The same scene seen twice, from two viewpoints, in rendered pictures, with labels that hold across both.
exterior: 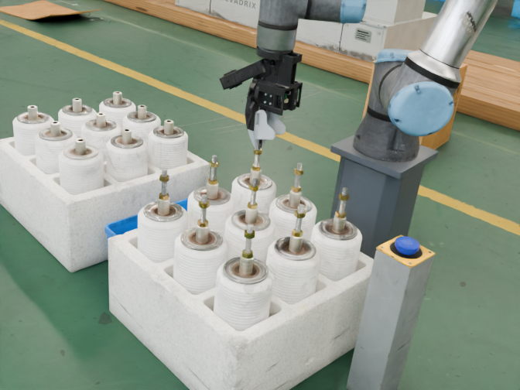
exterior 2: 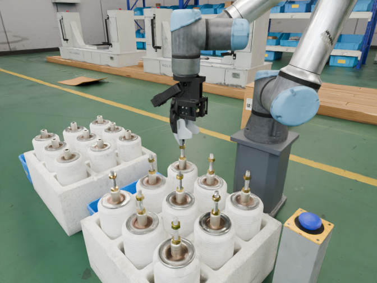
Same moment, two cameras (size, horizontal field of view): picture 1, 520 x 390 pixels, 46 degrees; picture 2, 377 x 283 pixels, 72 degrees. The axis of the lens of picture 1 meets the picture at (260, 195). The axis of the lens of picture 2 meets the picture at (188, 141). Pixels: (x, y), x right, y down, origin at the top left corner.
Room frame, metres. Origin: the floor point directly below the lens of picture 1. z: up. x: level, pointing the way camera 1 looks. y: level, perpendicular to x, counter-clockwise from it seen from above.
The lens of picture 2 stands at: (0.47, -0.02, 0.67)
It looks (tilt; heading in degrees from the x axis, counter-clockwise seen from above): 25 degrees down; 2
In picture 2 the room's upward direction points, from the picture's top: straight up
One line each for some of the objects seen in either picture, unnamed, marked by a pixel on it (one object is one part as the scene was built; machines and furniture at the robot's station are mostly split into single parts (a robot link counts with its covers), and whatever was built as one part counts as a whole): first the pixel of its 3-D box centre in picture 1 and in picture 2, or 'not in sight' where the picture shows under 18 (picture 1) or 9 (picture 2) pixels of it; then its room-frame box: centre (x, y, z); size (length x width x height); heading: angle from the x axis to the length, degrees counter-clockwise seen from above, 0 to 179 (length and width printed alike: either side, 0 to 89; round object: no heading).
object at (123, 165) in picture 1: (127, 176); (104, 168); (1.32, 0.32, 0.16); 0.10 x 0.10 x 0.18
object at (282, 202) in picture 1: (293, 204); (210, 182); (1.10, -0.07, 0.25); 0.08 x 0.08 x 0.01
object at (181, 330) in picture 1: (243, 289); (180, 245); (1.02, 0.01, 0.09); 0.39 x 0.39 x 0.18; 46
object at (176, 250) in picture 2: (246, 264); (176, 247); (0.85, 0.01, 0.26); 0.02 x 0.02 x 0.03
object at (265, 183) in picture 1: (254, 182); (182, 167); (1.18, 0.01, 0.25); 0.08 x 0.08 x 0.01
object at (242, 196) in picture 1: (251, 218); (182, 190); (1.18, 0.01, 0.16); 0.10 x 0.10 x 0.18
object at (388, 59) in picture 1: (400, 80); (272, 89); (1.33, -0.28, 0.47); 0.13 x 0.12 x 0.14; 5
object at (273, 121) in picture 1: (272, 127); (190, 129); (1.19, -0.01, 0.38); 0.06 x 0.03 x 0.09; 60
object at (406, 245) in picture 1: (406, 247); (309, 222); (0.87, -0.25, 0.32); 0.04 x 0.04 x 0.02
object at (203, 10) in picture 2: not in sight; (213, 9); (6.66, -0.38, 0.90); 0.50 x 0.38 x 0.21; 143
